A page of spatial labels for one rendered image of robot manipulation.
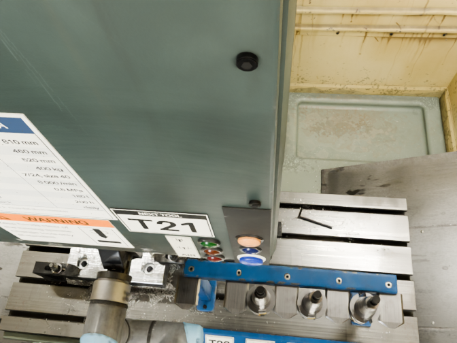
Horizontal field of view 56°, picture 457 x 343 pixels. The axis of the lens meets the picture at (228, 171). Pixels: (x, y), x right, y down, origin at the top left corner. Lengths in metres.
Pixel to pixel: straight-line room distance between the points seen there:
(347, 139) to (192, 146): 1.61
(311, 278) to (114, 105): 0.77
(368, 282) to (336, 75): 1.08
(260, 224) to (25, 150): 0.22
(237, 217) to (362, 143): 1.51
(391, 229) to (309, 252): 0.26
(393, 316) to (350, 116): 1.12
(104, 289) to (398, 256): 0.86
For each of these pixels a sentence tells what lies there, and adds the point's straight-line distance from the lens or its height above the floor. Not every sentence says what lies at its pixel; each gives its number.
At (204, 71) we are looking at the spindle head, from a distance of 0.23.
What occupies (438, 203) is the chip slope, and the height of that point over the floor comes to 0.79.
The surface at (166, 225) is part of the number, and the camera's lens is 0.46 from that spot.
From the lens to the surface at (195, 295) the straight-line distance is 0.99.
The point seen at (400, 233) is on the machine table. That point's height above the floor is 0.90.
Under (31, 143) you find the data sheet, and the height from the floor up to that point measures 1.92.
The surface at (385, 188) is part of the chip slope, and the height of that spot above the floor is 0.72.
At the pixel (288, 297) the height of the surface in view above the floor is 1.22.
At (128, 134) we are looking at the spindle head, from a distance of 0.30.
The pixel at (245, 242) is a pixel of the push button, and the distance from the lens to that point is 0.47.
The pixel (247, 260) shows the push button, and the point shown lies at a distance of 0.54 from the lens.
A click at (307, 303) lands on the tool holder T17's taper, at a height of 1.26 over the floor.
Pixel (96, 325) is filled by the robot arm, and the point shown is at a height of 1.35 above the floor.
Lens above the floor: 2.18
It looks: 63 degrees down
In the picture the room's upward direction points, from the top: 10 degrees counter-clockwise
